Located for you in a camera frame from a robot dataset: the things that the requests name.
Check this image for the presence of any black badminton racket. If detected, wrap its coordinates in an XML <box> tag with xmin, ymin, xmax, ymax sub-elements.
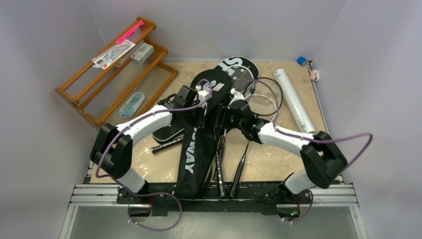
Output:
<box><xmin>229</xmin><ymin>77</ymin><xmax>283</xmax><ymax>198</ymax></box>

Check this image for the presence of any black racket bag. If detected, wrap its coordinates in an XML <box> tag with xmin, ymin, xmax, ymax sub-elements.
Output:
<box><xmin>175</xmin><ymin>69</ymin><xmax>232</xmax><ymax>199</ymax></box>
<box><xmin>152</xmin><ymin>56</ymin><xmax>260</xmax><ymax>144</ymax></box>

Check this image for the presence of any white shuttlecock tube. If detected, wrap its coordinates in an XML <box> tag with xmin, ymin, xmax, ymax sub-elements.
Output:
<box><xmin>273</xmin><ymin>69</ymin><xmax>316</xmax><ymax>133</ymax></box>

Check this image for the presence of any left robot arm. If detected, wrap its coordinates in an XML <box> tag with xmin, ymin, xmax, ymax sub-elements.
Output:
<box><xmin>90</xmin><ymin>85</ymin><xmax>212</xmax><ymax>204</ymax></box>

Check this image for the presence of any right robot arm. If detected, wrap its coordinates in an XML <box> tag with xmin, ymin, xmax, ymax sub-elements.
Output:
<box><xmin>215</xmin><ymin>100</ymin><xmax>347</xmax><ymax>203</ymax></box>

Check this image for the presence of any blue toothbrush blister pack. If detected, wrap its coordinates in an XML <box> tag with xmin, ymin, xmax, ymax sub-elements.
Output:
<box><xmin>118</xmin><ymin>92</ymin><xmax>145</xmax><ymax>119</ymax></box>

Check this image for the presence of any black racket under bag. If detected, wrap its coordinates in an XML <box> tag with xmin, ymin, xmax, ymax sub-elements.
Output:
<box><xmin>151</xmin><ymin>136</ymin><xmax>184</xmax><ymax>154</ymax></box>

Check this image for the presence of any small teal white box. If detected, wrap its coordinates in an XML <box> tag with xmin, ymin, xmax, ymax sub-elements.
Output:
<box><xmin>130</xmin><ymin>43</ymin><xmax>154</xmax><ymax>65</ymax></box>

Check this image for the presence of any wooden tiered shelf rack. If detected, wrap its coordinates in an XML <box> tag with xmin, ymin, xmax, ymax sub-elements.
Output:
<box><xmin>55</xmin><ymin>16</ymin><xmax>178</xmax><ymax>128</ymax></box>

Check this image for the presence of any blue small object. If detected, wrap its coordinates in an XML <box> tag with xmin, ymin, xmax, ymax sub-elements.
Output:
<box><xmin>296</xmin><ymin>57</ymin><xmax>308</xmax><ymax>66</ymax></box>

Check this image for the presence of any pink pen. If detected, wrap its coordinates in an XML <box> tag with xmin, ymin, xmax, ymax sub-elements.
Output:
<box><xmin>115</xmin><ymin>20</ymin><xmax>144</xmax><ymax>44</ymax></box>

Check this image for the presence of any pink white small object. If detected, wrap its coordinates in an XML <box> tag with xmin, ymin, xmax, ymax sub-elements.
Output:
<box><xmin>310</xmin><ymin>69</ymin><xmax>319</xmax><ymax>81</ymax></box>

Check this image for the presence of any white packaged card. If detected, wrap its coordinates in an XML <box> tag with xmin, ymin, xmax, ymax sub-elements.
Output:
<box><xmin>92</xmin><ymin>39</ymin><xmax>135</xmax><ymax>70</ymax></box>

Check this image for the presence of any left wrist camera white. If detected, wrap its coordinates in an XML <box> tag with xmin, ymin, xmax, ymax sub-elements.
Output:
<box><xmin>195</xmin><ymin>84</ymin><xmax>212</xmax><ymax>106</ymax></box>

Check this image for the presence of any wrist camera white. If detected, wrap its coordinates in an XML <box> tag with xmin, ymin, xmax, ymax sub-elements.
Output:
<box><xmin>228</xmin><ymin>88</ymin><xmax>244</xmax><ymax>106</ymax></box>
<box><xmin>195</xmin><ymin>84</ymin><xmax>212</xmax><ymax>106</ymax></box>

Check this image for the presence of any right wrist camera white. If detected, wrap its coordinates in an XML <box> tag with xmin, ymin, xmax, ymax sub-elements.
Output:
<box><xmin>228</xmin><ymin>88</ymin><xmax>244</xmax><ymax>106</ymax></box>

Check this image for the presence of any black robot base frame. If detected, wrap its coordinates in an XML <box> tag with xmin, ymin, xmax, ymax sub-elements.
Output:
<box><xmin>70</xmin><ymin>181</ymin><xmax>358</xmax><ymax>218</ymax></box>

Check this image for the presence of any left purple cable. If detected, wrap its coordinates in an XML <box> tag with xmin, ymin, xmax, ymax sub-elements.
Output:
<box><xmin>95</xmin><ymin>78</ymin><xmax>213</xmax><ymax>232</ymax></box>

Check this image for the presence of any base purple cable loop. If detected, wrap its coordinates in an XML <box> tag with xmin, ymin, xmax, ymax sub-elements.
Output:
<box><xmin>127</xmin><ymin>193</ymin><xmax>183</xmax><ymax>232</ymax></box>

